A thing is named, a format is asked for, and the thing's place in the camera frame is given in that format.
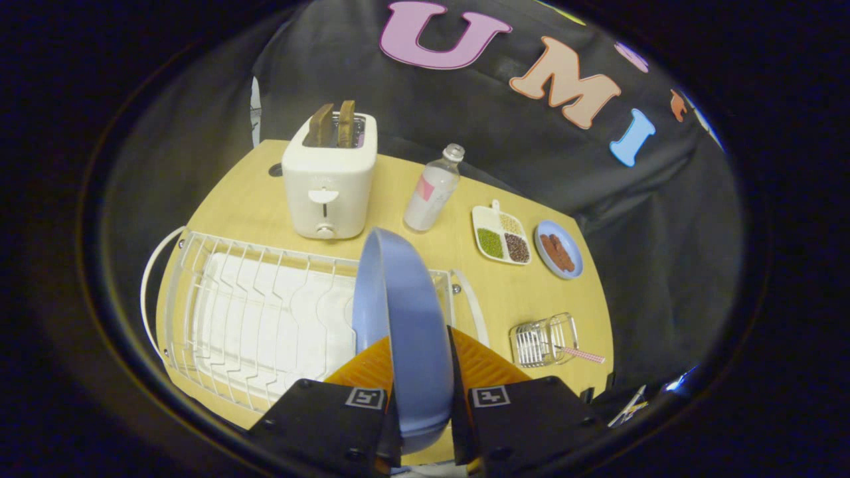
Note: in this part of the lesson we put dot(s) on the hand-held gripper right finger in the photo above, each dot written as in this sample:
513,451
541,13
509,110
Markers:
531,418

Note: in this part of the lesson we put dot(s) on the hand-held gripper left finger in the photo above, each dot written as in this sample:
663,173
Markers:
319,418

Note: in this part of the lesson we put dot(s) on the pink checkered spoon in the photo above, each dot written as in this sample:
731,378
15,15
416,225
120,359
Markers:
581,354

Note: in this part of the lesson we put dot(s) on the small blue plate with food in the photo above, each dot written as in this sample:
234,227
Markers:
559,249

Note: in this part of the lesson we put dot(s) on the white divided dish with beans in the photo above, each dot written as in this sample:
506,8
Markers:
503,236

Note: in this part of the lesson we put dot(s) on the white toaster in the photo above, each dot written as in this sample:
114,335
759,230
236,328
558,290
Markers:
330,179

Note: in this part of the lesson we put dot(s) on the black backdrop cloth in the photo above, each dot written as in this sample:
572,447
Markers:
531,172

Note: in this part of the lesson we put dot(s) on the clear plastic bottle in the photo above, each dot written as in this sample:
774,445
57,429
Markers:
433,190

